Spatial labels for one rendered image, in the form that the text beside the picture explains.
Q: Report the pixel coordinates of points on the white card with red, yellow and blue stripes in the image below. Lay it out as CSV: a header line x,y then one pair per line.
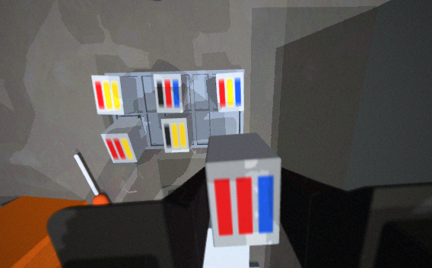
x,y
229,90

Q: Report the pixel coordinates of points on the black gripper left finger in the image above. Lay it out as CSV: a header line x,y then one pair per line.
x,y
174,229

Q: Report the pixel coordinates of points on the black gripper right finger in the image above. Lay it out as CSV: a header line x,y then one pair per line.
x,y
330,227

